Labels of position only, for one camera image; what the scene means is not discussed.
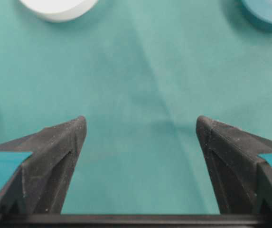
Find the white tape roll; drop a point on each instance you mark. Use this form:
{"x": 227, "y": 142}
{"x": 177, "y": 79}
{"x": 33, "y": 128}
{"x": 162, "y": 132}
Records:
{"x": 58, "y": 10}

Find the green table cloth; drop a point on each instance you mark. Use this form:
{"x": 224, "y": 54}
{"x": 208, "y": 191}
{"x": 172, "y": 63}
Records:
{"x": 140, "y": 72}

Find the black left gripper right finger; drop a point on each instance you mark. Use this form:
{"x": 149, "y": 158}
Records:
{"x": 240, "y": 174}

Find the teal tape roll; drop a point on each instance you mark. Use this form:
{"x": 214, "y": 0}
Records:
{"x": 259, "y": 13}

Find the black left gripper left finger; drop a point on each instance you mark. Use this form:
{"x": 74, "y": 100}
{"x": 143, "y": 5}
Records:
{"x": 36, "y": 170}

